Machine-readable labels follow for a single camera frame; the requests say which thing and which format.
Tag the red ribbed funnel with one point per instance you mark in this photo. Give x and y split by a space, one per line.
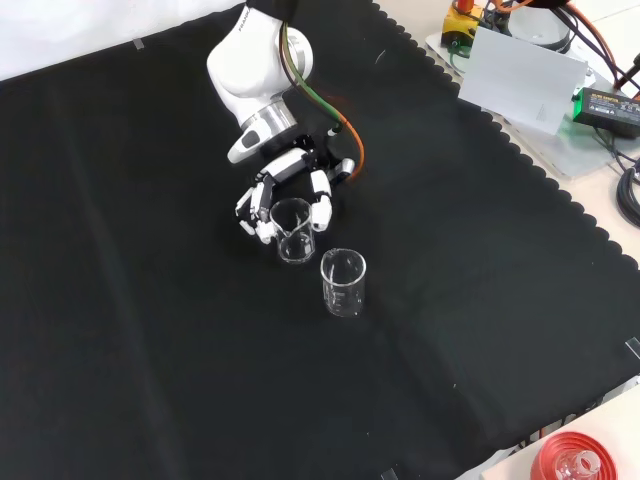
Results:
555 450

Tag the small clear glass flask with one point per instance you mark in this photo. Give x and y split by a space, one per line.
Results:
580 465

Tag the black cloth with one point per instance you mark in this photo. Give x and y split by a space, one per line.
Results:
150 300

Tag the clear tape piece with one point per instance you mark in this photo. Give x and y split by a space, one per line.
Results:
139 44
633 348
388 475

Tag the clear glass beaker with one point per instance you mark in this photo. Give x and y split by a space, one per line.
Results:
295 250
344 295

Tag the black power supply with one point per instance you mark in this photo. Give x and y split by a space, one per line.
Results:
607 107

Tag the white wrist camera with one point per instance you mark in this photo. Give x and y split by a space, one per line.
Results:
245 145

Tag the pale board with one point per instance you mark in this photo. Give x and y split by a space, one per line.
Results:
515 467

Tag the yellow stop button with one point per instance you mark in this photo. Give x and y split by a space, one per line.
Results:
457 25

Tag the grey metal base plate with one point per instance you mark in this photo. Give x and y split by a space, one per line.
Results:
575 155

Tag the white card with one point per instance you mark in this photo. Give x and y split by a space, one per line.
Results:
520 80

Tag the thin grey thread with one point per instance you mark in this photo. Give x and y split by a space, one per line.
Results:
382 54

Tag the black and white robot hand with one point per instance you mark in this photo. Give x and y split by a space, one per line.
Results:
287 165

